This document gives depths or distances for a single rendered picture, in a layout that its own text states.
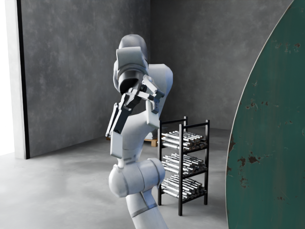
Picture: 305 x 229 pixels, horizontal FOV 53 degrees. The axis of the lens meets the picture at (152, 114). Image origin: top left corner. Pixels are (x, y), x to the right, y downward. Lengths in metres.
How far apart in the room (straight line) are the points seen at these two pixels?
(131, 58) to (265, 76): 0.46
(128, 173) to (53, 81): 4.84
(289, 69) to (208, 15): 7.65
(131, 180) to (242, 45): 6.79
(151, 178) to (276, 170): 0.76
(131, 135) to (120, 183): 0.17
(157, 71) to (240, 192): 0.57
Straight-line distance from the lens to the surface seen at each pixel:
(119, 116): 0.79
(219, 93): 7.86
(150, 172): 1.15
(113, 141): 0.76
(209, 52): 7.95
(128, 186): 1.12
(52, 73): 5.87
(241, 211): 0.47
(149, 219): 1.20
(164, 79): 0.94
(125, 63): 0.83
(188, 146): 3.12
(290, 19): 0.42
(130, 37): 0.93
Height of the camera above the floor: 1.48
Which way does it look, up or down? 8 degrees down
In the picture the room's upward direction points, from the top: straight up
